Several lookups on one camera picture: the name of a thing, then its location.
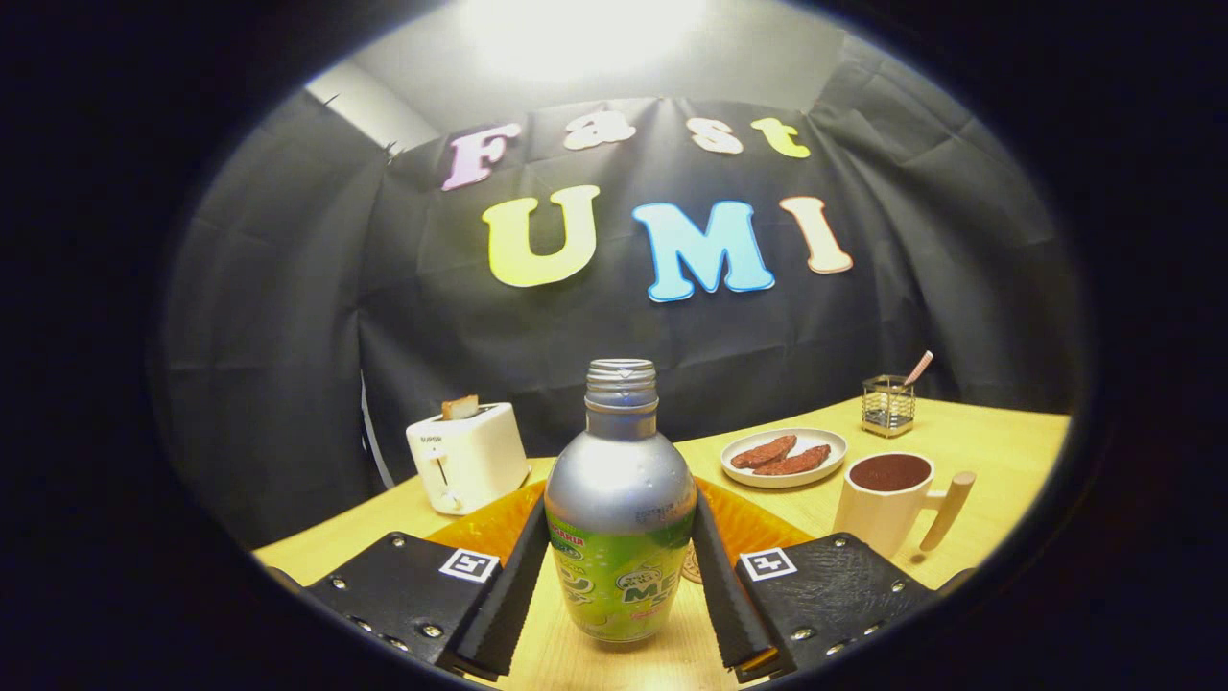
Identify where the silver green juice bottle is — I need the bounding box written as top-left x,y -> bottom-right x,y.
544,359 -> 698,644

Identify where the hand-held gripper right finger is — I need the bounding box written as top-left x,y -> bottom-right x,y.
693,477 -> 936,684

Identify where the metal wire holder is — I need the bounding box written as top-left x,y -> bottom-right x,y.
861,375 -> 917,439

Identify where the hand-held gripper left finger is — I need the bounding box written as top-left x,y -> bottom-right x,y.
307,480 -> 550,682

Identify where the brown meat patty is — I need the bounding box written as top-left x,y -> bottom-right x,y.
731,435 -> 798,470
753,444 -> 832,477

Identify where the white toaster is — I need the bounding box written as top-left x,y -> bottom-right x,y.
406,402 -> 531,515

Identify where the round white plate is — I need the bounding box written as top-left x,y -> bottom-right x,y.
720,428 -> 849,489

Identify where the black backdrop cloth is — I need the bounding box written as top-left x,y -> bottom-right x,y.
153,38 -> 1090,548

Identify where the white cup wooden handle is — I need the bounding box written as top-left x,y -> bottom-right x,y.
833,452 -> 977,560

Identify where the wooden table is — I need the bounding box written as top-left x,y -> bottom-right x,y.
252,395 -> 1071,691

